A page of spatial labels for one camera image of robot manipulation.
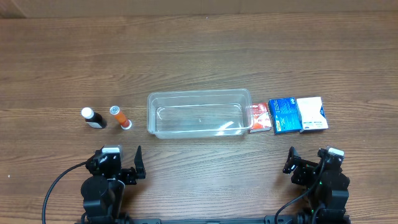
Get orange pill bottle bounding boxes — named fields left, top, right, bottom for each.
left=109, top=105, right=132, bottom=130

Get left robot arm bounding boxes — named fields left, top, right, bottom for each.
left=81, top=145, right=146, bottom=224

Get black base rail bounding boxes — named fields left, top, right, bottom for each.
left=126, top=215, right=305, bottom=224

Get white medicine box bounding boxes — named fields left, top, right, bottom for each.
left=296, top=96, right=328, bottom=133

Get red medicine box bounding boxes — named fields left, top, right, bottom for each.
left=250, top=102, right=272, bottom=133

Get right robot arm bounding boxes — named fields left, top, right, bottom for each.
left=274, top=146, right=351, bottom=224

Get blue medicine box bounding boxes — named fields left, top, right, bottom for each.
left=268, top=97, right=302, bottom=134

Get clear plastic container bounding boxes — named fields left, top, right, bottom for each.
left=147, top=89, right=254, bottom=139

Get dark bottle white cap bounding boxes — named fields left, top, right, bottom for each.
left=81, top=107, right=107, bottom=129

